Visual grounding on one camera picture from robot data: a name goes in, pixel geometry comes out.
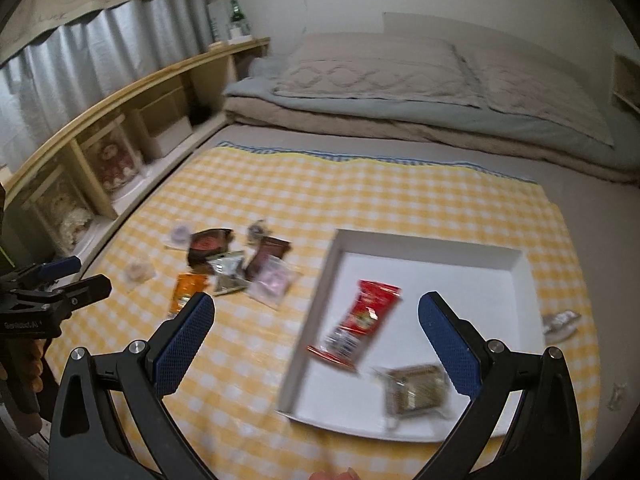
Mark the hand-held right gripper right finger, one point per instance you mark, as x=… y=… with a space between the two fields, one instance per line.
x=450 y=345

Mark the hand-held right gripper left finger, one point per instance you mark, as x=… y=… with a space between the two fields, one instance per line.
x=187 y=340

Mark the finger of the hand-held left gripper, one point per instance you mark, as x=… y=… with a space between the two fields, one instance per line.
x=85 y=290
x=57 y=267

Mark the white cardboard tray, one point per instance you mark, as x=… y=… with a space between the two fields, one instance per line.
x=450 y=280

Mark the red snack packet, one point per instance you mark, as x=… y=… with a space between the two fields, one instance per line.
x=365 y=310

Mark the dark packet with red round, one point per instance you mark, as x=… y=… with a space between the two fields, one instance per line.
x=207 y=245

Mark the person's left hand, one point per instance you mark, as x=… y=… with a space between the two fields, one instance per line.
x=34 y=367

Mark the person's right hand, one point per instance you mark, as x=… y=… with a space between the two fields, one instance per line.
x=335 y=475

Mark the orange snack packet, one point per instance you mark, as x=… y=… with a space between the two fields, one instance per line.
x=187 y=290

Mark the white round snack packet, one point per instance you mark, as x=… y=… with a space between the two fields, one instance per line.
x=137 y=272
x=179 y=234

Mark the clear packet with brown snack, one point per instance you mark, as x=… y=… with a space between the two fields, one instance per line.
x=415 y=390

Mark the clear case with white doll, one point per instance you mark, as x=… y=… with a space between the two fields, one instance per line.
x=65 y=210

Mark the silver green snack packet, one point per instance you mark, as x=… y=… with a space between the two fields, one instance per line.
x=227 y=275

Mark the pink snack packet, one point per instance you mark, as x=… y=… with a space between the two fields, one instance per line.
x=272 y=282

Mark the silver foil snack packet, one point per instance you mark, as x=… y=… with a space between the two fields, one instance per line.
x=562 y=322

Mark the clear case with red doll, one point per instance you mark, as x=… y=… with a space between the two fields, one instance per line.
x=115 y=160

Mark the yellow checkered cloth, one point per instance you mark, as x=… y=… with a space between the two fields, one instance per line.
x=400 y=195

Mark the white storage box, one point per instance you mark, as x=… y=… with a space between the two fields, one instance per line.
x=170 y=137

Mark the clear plastic scrap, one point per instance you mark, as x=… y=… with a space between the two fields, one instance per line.
x=617 y=395

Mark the cream storage box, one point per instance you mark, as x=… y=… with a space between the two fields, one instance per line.
x=162 y=102

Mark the wooden bedside shelf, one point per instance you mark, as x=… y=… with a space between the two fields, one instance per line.
x=150 y=77

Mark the beige folded blanket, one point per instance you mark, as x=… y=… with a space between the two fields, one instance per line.
x=400 y=132

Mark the silver curtain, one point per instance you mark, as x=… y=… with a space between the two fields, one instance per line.
x=100 y=40

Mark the white card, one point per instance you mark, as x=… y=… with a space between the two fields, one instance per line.
x=218 y=20

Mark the green glass bottle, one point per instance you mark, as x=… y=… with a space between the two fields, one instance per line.
x=236 y=15

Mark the white headboard panel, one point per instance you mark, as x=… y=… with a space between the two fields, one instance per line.
x=500 y=27

